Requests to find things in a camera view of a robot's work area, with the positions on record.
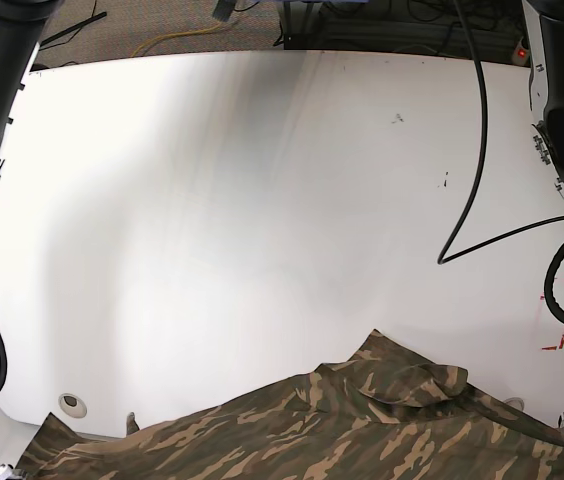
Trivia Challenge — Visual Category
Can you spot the camouflage T-shirt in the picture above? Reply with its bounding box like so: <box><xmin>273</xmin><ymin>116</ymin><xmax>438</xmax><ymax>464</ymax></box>
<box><xmin>17</xmin><ymin>331</ymin><xmax>564</xmax><ymax>479</ymax></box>

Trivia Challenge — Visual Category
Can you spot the black tripod on floor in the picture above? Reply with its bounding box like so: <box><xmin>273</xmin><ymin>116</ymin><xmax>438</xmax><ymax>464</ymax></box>
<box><xmin>40</xmin><ymin>11</ymin><xmax>108</xmax><ymax>48</ymax></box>

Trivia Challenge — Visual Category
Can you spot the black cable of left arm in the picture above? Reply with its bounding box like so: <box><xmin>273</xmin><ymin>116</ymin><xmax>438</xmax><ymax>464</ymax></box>
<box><xmin>436</xmin><ymin>0</ymin><xmax>564</xmax><ymax>337</ymax></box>

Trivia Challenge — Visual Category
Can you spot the left table cable grommet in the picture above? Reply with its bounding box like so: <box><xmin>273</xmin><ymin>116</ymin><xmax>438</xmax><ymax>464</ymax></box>
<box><xmin>58</xmin><ymin>393</ymin><xmax>88</xmax><ymax>419</ymax></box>

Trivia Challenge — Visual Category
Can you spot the table cable grommet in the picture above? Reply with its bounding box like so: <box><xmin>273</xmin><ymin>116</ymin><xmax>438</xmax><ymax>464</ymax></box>
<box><xmin>504</xmin><ymin>397</ymin><xmax>525</xmax><ymax>411</ymax></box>
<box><xmin>58</xmin><ymin>393</ymin><xmax>88</xmax><ymax>419</ymax></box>

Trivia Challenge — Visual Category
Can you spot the right table cable grommet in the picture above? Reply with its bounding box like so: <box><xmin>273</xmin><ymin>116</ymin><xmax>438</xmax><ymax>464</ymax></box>
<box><xmin>504</xmin><ymin>397</ymin><xmax>525</xmax><ymax>411</ymax></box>

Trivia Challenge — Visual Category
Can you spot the black power strip red switch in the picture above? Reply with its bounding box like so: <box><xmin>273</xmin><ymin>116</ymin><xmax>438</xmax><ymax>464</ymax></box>
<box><xmin>511</xmin><ymin>35</ymin><xmax>531</xmax><ymax>67</ymax></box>

